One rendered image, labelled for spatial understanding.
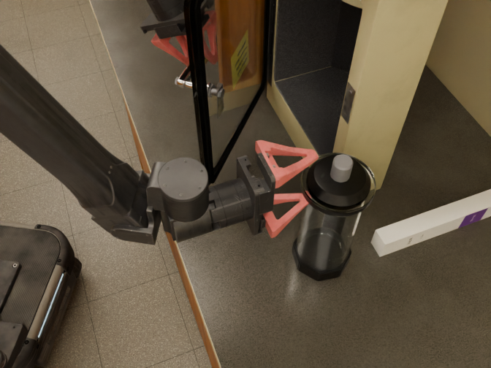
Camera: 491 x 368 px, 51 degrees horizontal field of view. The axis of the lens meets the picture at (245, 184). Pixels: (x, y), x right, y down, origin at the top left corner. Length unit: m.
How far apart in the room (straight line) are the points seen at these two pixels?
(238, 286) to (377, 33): 0.47
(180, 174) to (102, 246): 1.53
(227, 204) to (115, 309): 1.35
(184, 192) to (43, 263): 1.30
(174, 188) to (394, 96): 0.40
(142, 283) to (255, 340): 1.16
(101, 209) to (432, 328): 0.57
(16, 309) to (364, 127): 1.29
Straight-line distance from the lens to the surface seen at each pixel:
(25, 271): 1.85
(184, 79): 0.83
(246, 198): 0.66
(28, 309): 1.78
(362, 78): 0.77
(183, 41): 0.89
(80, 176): 0.59
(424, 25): 0.77
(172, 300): 1.94
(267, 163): 0.63
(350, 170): 0.72
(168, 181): 0.59
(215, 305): 0.90
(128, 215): 0.63
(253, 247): 0.94
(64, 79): 2.78
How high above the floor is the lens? 1.76
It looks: 54 degrees down
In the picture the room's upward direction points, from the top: straight up
